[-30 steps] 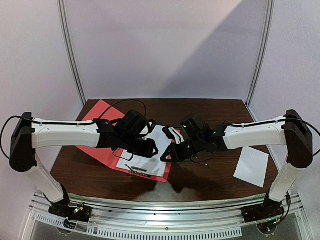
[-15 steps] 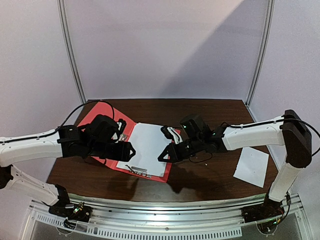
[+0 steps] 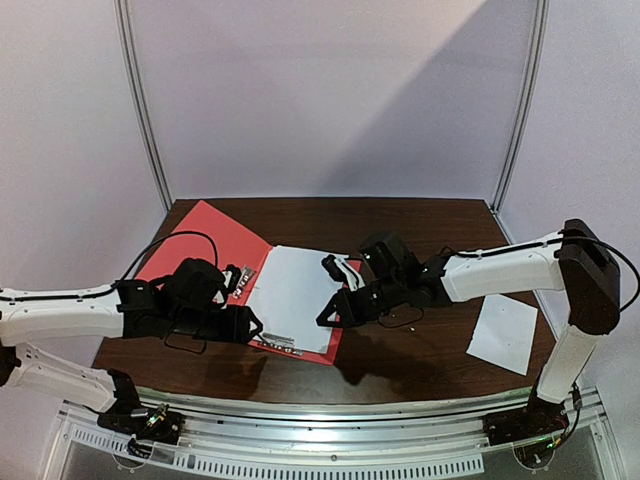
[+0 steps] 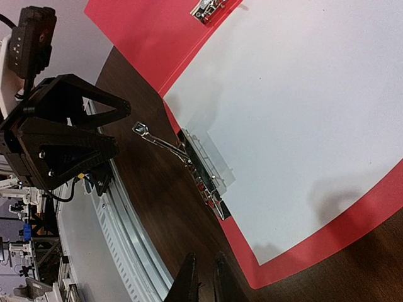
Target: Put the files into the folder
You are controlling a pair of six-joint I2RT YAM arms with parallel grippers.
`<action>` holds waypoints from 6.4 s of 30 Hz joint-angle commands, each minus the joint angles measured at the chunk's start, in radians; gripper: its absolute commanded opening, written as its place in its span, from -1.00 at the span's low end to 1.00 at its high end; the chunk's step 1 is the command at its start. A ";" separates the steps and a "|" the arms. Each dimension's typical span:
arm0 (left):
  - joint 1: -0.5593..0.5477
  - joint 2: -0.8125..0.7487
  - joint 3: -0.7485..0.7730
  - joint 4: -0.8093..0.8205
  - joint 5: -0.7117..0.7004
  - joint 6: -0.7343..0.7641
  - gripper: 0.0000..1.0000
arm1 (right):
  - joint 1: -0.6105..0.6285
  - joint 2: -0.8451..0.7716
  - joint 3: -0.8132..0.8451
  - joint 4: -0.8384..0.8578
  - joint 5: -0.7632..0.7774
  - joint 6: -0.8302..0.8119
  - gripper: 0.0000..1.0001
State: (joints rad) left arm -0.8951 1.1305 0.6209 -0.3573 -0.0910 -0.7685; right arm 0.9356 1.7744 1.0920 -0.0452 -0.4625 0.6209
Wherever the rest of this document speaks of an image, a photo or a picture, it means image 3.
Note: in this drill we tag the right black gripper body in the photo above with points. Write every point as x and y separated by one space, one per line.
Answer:
350 305

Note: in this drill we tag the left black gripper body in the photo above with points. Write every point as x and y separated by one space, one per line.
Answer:
193 322

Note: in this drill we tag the large white paper sheet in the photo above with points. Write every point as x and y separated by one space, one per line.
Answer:
291 290

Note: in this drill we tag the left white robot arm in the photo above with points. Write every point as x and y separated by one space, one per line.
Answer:
93 312

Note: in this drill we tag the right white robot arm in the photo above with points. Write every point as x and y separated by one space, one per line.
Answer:
572 260

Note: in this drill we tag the metal bottom folder clip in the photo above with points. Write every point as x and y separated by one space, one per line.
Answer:
279 344

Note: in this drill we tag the metal spine folder clip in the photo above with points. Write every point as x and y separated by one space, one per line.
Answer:
245 279

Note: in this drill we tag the small white paper sheet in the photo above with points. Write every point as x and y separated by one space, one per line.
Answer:
504 333

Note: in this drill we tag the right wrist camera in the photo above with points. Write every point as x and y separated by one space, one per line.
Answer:
384 253

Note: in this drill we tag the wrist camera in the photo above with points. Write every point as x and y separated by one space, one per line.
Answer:
199 285
384 253

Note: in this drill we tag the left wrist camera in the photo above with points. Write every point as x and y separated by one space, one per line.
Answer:
199 285

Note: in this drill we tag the aluminium front rail frame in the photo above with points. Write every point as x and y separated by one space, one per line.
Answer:
235 439

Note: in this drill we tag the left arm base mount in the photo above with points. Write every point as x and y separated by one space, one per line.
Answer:
145 426

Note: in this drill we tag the right aluminium corner post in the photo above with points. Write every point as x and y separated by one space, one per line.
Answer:
531 70

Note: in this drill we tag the aluminium corner post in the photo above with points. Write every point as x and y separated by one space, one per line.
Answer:
124 23
531 70

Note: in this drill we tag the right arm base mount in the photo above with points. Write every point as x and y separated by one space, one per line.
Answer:
536 431

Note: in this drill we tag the left aluminium corner post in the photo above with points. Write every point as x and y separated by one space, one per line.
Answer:
124 23

